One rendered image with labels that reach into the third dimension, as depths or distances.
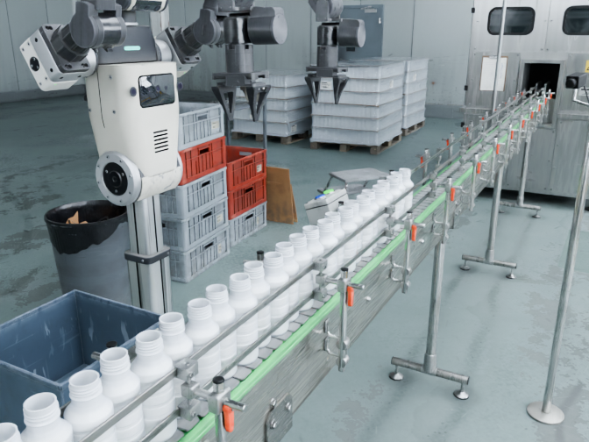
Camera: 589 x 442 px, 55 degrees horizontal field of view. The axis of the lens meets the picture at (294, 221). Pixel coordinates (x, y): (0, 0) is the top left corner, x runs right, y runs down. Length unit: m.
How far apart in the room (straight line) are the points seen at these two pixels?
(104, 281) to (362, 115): 5.27
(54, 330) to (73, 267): 1.71
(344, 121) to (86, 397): 7.33
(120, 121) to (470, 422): 1.89
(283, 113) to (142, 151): 6.89
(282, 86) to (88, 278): 5.69
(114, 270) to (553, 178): 4.12
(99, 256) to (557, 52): 4.25
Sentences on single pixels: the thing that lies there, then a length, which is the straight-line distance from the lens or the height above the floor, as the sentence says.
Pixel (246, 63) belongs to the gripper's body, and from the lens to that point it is 1.18.
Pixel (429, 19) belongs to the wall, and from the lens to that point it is 11.64.
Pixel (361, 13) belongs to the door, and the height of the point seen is 1.94.
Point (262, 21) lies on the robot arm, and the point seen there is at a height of 1.60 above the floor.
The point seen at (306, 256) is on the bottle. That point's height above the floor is 1.13.
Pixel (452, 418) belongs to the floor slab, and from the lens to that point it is 2.67.
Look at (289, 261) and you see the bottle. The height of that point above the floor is 1.13.
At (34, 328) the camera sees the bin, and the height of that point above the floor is 0.90.
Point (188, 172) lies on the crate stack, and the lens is 3.69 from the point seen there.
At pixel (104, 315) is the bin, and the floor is 0.90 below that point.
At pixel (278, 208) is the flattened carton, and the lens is 4.90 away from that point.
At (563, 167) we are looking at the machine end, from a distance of 5.82.
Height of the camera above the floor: 1.58
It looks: 18 degrees down
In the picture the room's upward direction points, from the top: straight up
